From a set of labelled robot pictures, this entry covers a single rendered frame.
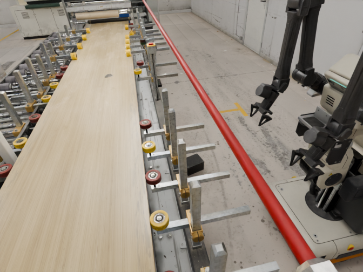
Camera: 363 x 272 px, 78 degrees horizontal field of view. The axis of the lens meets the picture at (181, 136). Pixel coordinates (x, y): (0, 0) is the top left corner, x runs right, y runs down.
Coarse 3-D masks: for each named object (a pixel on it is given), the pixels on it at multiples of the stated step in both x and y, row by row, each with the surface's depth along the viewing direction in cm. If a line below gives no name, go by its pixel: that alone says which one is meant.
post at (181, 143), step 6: (180, 144) 99; (180, 150) 101; (180, 156) 103; (180, 162) 105; (186, 162) 106; (180, 168) 108; (186, 168) 108; (180, 174) 110; (186, 174) 111; (180, 180) 113; (186, 180) 113; (180, 186) 117; (186, 186) 116; (186, 198) 122
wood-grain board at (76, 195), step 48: (96, 48) 305; (96, 96) 189; (48, 144) 140; (96, 144) 137; (0, 192) 111; (48, 192) 109; (96, 192) 108; (144, 192) 107; (0, 240) 91; (48, 240) 90; (96, 240) 89; (144, 240) 88
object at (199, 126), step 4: (192, 124) 164; (196, 124) 164; (200, 124) 164; (180, 128) 161; (184, 128) 162; (188, 128) 163; (192, 128) 163; (196, 128) 164; (144, 132) 159; (148, 132) 159; (152, 132) 159; (156, 132) 159; (160, 132) 160; (164, 132) 160; (148, 136) 159; (152, 136) 160
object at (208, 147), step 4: (208, 144) 145; (212, 144) 145; (188, 148) 142; (192, 148) 142; (196, 148) 142; (200, 148) 142; (204, 148) 143; (208, 148) 144; (212, 148) 145; (160, 152) 141; (164, 152) 140; (168, 152) 140; (188, 152) 142; (192, 152) 143; (148, 156) 138; (152, 156) 138; (156, 156) 139; (160, 156) 139; (164, 156) 140; (168, 156) 141; (148, 160) 139
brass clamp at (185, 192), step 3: (177, 174) 124; (177, 177) 123; (177, 180) 121; (180, 189) 116; (183, 189) 116; (186, 189) 116; (189, 189) 117; (180, 192) 116; (183, 192) 115; (186, 192) 115; (189, 192) 115; (180, 195) 117; (183, 195) 116; (186, 195) 116; (189, 195) 117
